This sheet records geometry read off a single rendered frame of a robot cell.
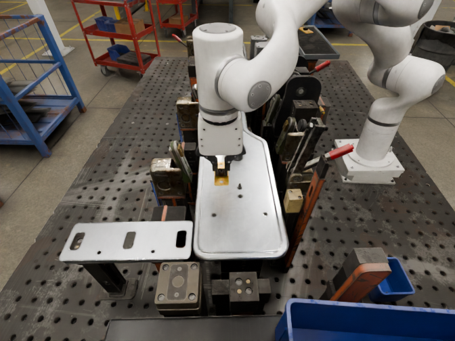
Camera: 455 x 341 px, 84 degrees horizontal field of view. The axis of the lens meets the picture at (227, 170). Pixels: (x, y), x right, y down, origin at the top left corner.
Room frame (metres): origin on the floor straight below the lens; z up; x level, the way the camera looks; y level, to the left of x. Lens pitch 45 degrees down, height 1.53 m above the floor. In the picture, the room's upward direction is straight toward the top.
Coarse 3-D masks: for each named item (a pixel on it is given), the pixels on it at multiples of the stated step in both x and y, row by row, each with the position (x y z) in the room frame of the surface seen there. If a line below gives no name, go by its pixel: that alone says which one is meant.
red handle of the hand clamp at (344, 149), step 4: (348, 144) 0.46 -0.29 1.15; (340, 148) 0.46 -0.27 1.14; (344, 148) 0.46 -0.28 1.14; (348, 148) 0.45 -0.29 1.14; (352, 148) 0.46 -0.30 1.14; (328, 152) 0.46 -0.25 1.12; (332, 152) 0.46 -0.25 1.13; (336, 152) 0.46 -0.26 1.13; (340, 152) 0.45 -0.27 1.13; (344, 152) 0.45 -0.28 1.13; (348, 152) 0.45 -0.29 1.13; (328, 156) 0.46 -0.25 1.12; (332, 156) 0.45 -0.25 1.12; (336, 156) 0.45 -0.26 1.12; (340, 156) 0.45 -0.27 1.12; (312, 160) 0.46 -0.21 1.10; (316, 160) 0.46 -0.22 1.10; (328, 160) 0.45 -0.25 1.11; (308, 164) 0.46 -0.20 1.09; (312, 164) 0.45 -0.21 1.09; (316, 164) 0.45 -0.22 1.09; (292, 168) 0.46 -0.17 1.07; (304, 168) 0.45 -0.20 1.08; (308, 168) 0.45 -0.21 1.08
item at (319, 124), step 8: (304, 120) 0.46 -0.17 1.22; (312, 120) 0.47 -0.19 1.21; (320, 120) 0.47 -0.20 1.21; (304, 128) 0.45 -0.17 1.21; (312, 128) 0.45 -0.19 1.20; (320, 128) 0.44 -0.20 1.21; (304, 136) 0.47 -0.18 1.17; (312, 136) 0.44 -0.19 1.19; (304, 144) 0.47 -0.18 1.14; (312, 144) 0.44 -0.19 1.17; (296, 152) 0.47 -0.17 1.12; (304, 152) 0.44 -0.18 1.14; (296, 160) 0.47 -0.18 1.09; (304, 160) 0.44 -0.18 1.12; (288, 168) 0.47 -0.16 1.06; (296, 168) 0.44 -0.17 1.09
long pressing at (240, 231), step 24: (264, 144) 0.64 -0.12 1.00; (240, 168) 0.53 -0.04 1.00; (264, 168) 0.53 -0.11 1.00; (216, 192) 0.44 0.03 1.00; (240, 192) 0.44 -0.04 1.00; (264, 192) 0.44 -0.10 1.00; (216, 216) 0.36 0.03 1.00; (240, 216) 0.36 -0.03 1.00; (264, 216) 0.36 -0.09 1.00; (192, 240) 0.30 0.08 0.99; (216, 240) 0.30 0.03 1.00; (240, 240) 0.30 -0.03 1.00; (264, 240) 0.30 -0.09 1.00; (288, 240) 0.30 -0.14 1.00
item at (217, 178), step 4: (220, 168) 0.46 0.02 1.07; (224, 168) 0.46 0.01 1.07; (220, 172) 0.45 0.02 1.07; (224, 172) 0.45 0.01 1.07; (228, 172) 0.46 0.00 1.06; (216, 176) 0.44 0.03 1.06; (220, 176) 0.44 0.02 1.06; (224, 176) 0.44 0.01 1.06; (228, 176) 0.44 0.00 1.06; (216, 180) 0.43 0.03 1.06; (220, 180) 0.43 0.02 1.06; (224, 180) 0.43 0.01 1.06; (228, 180) 0.43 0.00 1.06; (216, 184) 0.42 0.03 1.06; (220, 184) 0.42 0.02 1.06; (224, 184) 0.42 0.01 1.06; (228, 184) 0.42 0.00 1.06
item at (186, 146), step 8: (184, 144) 0.66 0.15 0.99; (192, 144) 0.66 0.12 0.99; (184, 152) 0.63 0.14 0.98; (192, 152) 0.63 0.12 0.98; (192, 160) 0.63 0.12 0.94; (192, 168) 0.63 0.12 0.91; (192, 176) 0.63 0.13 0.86; (192, 184) 0.63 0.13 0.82; (192, 192) 0.63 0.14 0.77; (192, 200) 0.63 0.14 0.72
